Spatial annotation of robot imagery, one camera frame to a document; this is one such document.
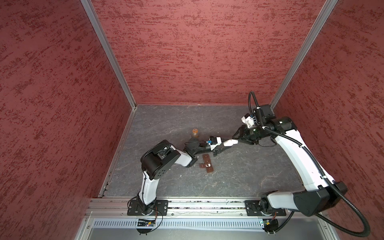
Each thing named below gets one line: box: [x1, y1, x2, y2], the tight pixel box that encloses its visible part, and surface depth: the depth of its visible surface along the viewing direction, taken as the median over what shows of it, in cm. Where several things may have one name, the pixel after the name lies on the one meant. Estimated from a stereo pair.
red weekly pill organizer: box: [199, 153, 214, 174], surface depth 91 cm
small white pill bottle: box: [223, 139, 239, 147], surface depth 75 cm
